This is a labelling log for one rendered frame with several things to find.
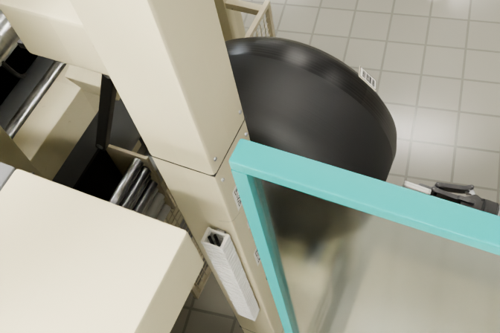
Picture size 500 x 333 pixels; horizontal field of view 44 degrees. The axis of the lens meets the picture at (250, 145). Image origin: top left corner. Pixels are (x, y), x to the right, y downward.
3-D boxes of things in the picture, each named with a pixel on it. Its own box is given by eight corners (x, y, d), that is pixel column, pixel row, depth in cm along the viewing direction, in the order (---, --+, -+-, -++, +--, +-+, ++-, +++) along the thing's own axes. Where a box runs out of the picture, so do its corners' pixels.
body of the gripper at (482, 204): (503, 197, 155) (466, 184, 157) (496, 226, 151) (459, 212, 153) (493, 209, 161) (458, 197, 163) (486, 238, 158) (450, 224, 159)
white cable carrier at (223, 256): (254, 322, 162) (222, 250, 122) (237, 314, 163) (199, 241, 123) (261, 305, 164) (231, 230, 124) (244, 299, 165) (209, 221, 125)
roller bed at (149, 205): (143, 264, 180) (110, 220, 155) (102, 247, 185) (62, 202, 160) (175, 207, 189) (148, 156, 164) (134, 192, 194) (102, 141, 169)
